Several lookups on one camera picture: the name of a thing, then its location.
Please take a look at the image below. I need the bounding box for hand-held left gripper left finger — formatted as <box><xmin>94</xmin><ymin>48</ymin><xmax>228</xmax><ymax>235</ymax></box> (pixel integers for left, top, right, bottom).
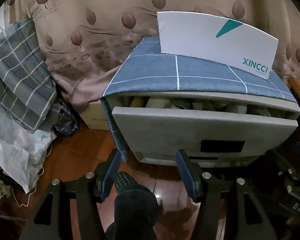
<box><xmin>19</xmin><ymin>149</ymin><xmax>122</xmax><ymax>240</ymax></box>

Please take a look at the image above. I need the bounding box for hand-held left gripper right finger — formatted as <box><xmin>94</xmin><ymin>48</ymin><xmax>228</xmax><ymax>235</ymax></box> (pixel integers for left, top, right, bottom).
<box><xmin>175</xmin><ymin>149</ymin><xmax>280</xmax><ymax>240</ymax></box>

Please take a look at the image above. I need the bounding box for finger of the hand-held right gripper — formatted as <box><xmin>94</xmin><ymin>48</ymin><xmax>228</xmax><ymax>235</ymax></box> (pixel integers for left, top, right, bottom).
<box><xmin>270</xmin><ymin>150</ymin><xmax>300</xmax><ymax>183</ymax></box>

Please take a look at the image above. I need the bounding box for wooden drawer with grey front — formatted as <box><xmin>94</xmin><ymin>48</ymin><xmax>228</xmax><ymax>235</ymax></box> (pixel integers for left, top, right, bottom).
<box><xmin>112</xmin><ymin>96</ymin><xmax>299</xmax><ymax>161</ymax></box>

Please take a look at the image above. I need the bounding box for white cardboard box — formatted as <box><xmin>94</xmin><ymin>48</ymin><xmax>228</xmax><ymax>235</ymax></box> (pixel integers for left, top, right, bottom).
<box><xmin>156</xmin><ymin>10</ymin><xmax>279</xmax><ymax>80</ymax></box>

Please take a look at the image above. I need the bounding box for grey low drawer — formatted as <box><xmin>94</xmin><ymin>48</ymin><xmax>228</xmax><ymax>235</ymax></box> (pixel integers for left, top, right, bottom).
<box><xmin>140</xmin><ymin>155</ymin><xmax>260</xmax><ymax>167</ymax></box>

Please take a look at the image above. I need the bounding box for person's black socked foot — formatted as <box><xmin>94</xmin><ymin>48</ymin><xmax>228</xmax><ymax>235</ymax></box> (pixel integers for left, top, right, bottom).
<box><xmin>105</xmin><ymin>171</ymin><xmax>159</xmax><ymax>240</ymax></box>

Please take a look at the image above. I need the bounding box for brown cardboard box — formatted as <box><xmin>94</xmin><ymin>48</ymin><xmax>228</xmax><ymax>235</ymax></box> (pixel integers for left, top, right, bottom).
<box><xmin>79</xmin><ymin>101</ymin><xmax>110</xmax><ymax>130</ymax></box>

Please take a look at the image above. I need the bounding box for grey bedside cabinet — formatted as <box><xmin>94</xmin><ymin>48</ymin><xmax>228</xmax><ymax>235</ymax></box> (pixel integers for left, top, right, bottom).
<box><xmin>100</xmin><ymin>91</ymin><xmax>300</xmax><ymax>168</ymax></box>

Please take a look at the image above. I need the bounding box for dark blue packet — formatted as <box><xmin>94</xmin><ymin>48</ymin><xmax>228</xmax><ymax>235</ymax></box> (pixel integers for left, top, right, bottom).
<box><xmin>54</xmin><ymin>105</ymin><xmax>78</xmax><ymax>137</ymax></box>

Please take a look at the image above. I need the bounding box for white plastic bag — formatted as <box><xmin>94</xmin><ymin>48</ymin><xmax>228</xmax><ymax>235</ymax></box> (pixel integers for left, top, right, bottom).
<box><xmin>0</xmin><ymin>97</ymin><xmax>58</xmax><ymax>194</ymax></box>

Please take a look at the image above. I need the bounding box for blue checked cloth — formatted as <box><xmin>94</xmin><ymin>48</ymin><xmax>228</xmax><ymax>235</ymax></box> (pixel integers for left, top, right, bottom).
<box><xmin>100</xmin><ymin>36</ymin><xmax>298</xmax><ymax>162</ymax></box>

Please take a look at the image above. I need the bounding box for grey plaid blanket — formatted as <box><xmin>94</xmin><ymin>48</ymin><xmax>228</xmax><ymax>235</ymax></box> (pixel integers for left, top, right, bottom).
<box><xmin>0</xmin><ymin>19</ymin><xmax>73</xmax><ymax>133</ymax></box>

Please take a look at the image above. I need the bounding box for leaf print curtain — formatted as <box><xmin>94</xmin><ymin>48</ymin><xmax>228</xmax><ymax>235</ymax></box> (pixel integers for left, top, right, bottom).
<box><xmin>5</xmin><ymin>0</ymin><xmax>300</xmax><ymax>112</ymax></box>

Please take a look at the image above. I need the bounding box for white string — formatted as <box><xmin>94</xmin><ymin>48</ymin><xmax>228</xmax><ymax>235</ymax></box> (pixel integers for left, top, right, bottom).
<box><xmin>15</xmin><ymin>140</ymin><xmax>53</xmax><ymax>208</ymax></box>

